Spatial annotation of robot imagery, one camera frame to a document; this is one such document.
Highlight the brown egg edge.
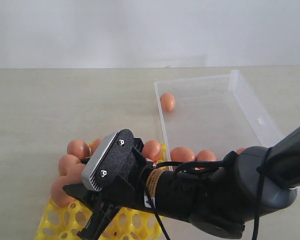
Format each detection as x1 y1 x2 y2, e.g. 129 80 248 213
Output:
146 158 156 167

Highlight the brown egg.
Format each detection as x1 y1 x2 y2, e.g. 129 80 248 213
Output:
170 146 195 163
89 137 103 155
236 147 245 155
142 140 162 162
195 149 217 162
66 163 86 184
50 175 75 207
159 92 176 112
58 154 81 176
67 139 91 160

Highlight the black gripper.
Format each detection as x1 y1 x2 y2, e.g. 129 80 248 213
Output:
62 138 213 240

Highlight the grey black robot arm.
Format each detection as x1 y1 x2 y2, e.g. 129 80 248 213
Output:
63 126 300 240

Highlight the clear plastic container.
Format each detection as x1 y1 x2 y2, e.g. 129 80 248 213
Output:
154 70 284 161

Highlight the yellow plastic egg tray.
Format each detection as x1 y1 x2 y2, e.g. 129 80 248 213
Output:
34 139 167 240

